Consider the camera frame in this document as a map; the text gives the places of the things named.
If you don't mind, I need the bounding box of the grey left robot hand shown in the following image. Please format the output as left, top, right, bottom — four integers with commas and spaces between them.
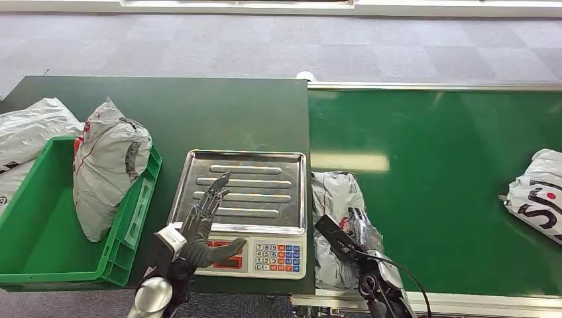
179, 172, 248, 269

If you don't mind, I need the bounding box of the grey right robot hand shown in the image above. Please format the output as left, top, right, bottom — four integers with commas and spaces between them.
349, 207, 404, 291

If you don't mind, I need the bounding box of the grey package red building print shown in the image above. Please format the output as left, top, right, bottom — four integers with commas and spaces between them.
310, 171, 385, 292

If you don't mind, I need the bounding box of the grey package with red line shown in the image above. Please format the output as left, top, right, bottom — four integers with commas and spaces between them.
72, 97, 153, 243

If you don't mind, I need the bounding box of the green plastic basket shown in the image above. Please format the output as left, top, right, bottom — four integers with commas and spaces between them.
0, 136, 163, 293

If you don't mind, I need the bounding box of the white package black circle logo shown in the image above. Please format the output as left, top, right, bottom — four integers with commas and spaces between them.
500, 148, 562, 246

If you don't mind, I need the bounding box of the electronic scale with steel tray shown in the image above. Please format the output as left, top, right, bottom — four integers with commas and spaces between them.
167, 149, 308, 280

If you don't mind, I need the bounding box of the green conveyor belt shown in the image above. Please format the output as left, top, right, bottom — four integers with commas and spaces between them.
290, 81, 562, 318

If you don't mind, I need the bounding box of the white crumpled courier bag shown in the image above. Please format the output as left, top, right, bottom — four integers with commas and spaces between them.
0, 97, 84, 216

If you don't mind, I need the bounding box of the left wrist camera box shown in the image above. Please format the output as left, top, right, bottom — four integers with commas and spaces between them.
154, 223, 188, 264

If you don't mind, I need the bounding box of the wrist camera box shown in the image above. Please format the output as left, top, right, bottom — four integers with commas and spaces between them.
154, 223, 188, 264
314, 214, 359, 260

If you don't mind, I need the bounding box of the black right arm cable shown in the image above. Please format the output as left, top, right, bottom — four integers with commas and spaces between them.
351, 248, 433, 318

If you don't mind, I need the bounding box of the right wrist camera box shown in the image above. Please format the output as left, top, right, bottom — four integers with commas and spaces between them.
314, 214, 359, 260

